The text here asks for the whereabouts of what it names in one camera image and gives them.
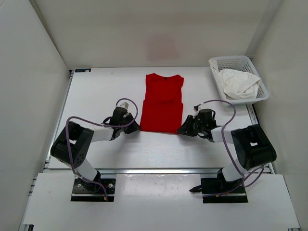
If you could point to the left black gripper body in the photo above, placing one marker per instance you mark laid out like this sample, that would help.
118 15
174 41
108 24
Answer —
128 118

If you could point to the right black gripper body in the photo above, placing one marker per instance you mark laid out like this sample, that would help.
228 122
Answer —
200 126

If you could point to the red t shirt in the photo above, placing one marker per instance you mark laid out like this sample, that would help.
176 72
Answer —
162 106

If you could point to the white t shirt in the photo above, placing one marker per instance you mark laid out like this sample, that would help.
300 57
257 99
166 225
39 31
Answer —
238 83

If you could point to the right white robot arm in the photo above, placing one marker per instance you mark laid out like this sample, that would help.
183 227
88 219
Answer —
247 147

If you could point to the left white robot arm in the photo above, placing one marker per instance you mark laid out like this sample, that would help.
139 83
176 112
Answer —
72 145

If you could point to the small table label sticker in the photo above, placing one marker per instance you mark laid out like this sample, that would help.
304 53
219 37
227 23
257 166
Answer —
82 70

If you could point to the white plastic basket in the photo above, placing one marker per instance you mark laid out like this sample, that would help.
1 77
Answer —
262 89

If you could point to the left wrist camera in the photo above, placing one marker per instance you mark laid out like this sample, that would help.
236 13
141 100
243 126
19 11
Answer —
124 105

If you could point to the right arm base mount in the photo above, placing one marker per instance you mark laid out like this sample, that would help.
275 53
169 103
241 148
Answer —
218 191

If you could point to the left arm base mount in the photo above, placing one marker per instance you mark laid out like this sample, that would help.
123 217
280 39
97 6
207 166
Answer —
89 192

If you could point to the aluminium table rail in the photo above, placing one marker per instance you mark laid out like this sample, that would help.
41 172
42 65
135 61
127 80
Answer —
148 170

